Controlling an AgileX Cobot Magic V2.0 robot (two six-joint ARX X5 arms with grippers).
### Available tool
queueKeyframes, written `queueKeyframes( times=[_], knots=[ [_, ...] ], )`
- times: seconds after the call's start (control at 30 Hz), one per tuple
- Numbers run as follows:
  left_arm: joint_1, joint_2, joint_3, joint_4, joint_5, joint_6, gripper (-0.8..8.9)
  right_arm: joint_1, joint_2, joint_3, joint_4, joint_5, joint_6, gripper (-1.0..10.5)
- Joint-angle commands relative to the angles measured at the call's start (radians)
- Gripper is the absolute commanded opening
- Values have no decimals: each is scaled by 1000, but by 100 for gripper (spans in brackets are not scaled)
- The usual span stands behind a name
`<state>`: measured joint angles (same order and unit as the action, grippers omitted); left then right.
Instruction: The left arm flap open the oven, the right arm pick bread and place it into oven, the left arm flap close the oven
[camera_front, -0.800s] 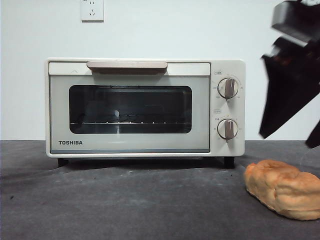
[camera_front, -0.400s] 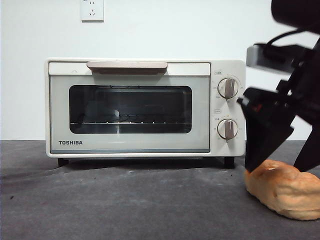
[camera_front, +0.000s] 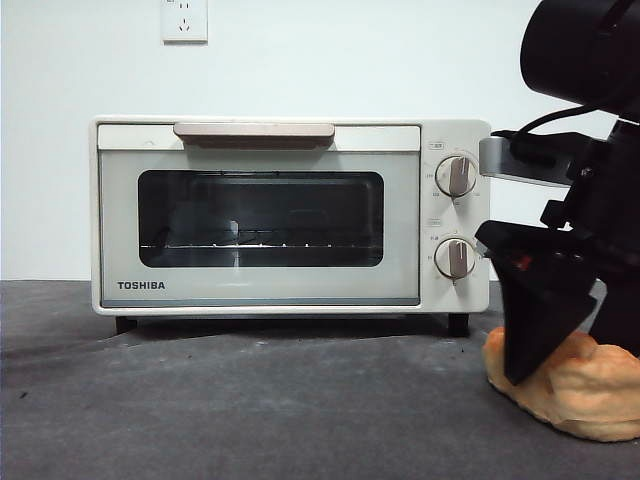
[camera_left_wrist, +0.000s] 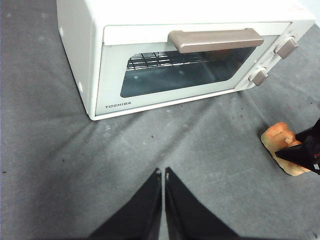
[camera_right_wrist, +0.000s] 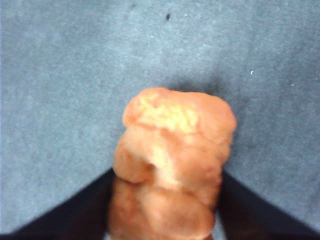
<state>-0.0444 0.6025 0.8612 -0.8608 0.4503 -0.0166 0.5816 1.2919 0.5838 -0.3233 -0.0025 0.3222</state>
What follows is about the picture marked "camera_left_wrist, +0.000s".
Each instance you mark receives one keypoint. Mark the golden bread loaf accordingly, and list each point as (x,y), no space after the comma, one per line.
(272,136)

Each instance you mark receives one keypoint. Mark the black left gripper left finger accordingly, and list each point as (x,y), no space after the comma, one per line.
(140,215)

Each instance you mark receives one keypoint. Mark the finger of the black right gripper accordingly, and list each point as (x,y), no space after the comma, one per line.
(300,155)
(311,135)

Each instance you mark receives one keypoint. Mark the white Toshiba toaster oven housing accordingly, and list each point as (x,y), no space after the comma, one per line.
(75,50)

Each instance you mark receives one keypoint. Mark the beige oven temperature knob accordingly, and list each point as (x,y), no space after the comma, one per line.
(287,48)

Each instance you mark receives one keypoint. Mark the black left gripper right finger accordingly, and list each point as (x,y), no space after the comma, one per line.
(187,217)

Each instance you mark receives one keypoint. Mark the beige oven timer knob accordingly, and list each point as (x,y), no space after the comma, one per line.
(258,77)

